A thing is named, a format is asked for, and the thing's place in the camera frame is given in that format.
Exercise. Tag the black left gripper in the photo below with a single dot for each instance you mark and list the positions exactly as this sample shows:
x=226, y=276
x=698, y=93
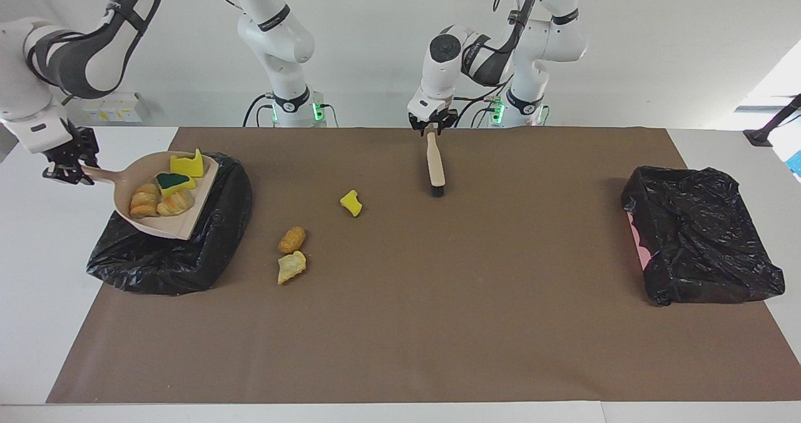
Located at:
x=433, y=116

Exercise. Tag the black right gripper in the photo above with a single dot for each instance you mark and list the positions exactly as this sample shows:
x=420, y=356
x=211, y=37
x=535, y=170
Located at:
x=78, y=141

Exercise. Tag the beige hand brush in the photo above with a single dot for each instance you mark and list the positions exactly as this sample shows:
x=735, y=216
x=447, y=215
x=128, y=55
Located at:
x=435, y=166

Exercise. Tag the pale foam scrap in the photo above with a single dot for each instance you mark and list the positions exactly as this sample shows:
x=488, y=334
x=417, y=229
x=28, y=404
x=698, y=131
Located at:
x=145, y=201
x=291, y=266
x=175, y=204

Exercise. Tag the yellow and green sponge piece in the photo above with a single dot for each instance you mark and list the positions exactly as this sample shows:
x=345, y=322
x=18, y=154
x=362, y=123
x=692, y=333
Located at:
x=172, y=182

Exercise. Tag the beige plastic dustpan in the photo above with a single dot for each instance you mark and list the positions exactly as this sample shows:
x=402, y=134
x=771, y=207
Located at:
x=169, y=226

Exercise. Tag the notched yellow sponge piece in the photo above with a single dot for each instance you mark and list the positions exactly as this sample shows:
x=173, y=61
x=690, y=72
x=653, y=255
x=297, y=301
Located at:
x=188, y=166

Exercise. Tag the small yellow sponge piece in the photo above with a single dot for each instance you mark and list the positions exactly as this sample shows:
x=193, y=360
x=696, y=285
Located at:
x=351, y=203

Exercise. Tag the brown nugget toy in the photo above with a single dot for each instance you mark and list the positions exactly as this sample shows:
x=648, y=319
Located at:
x=292, y=239

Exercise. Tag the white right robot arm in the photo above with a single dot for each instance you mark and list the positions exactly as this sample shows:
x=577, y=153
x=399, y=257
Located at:
x=275, y=35

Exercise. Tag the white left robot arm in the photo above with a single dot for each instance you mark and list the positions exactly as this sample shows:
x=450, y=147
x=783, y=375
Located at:
x=538, y=41

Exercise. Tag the tall black bag bin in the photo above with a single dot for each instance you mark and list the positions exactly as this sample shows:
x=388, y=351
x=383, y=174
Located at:
x=156, y=266

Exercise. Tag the pink bin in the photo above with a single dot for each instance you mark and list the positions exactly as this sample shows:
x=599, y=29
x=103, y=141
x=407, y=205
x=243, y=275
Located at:
x=639, y=241

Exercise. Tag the flat black trash bag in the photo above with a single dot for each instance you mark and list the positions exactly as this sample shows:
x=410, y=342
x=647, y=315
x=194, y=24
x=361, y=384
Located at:
x=688, y=266

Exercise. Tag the brown table mat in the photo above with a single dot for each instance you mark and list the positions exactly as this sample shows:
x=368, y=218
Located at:
x=375, y=373

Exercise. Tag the blue plastic item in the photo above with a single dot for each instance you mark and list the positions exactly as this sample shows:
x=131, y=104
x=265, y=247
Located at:
x=796, y=165

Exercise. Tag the white wall outlet box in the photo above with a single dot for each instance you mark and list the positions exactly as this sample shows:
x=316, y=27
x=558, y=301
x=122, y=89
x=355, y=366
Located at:
x=119, y=111

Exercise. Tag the black camera stand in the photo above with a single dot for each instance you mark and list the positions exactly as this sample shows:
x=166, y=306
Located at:
x=760, y=136

